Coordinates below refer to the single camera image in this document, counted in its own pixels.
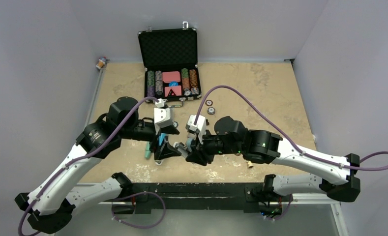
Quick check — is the green marker pen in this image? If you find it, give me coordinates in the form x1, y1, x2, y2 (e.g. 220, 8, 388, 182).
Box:
144, 146, 151, 160

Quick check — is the brown poker chip top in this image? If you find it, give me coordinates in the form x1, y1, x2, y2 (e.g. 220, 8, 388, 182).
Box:
205, 100, 213, 106

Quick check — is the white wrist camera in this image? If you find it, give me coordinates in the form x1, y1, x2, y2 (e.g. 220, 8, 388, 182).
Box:
153, 98, 174, 134
185, 115, 207, 144

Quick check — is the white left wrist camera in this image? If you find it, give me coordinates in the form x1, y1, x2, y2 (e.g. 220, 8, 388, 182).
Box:
153, 98, 174, 134

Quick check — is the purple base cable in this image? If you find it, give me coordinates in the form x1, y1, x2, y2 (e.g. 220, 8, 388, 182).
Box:
264, 195, 293, 222
111, 191, 167, 229

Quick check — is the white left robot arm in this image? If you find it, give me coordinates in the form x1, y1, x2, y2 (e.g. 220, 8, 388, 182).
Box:
15, 96, 178, 235

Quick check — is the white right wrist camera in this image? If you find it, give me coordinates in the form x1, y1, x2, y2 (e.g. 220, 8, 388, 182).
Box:
185, 115, 207, 144

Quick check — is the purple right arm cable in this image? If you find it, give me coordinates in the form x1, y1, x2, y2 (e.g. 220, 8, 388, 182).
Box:
193, 85, 388, 172

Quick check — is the small bottle in corner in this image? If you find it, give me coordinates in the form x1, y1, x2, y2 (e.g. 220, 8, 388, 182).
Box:
95, 57, 108, 70

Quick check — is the blue marker pen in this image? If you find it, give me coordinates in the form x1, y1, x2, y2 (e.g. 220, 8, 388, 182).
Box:
158, 133, 166, 147

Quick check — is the black table frame rail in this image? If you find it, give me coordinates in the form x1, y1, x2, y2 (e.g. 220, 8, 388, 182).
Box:
112, 182, 292, 215

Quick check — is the black poker chip case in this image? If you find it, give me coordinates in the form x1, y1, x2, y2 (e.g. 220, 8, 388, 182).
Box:
138, 21, 202, 102

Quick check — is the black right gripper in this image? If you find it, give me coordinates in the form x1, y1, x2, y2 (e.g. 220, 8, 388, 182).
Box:
186, 127, 243, 166

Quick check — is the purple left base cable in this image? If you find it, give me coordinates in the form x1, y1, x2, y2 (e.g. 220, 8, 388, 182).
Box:
111, 191, 167, 229

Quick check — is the light blue stapler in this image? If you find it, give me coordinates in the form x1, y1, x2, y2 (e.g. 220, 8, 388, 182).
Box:
174, 138, 193, 158

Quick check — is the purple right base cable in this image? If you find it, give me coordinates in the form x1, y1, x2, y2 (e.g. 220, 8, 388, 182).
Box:
264, 195, 293, 222

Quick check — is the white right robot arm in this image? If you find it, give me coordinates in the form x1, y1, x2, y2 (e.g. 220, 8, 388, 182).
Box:
186, 115, 360, 203

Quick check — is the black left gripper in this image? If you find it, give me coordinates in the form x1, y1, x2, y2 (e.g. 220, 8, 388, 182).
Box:
119, 120, 181, 158

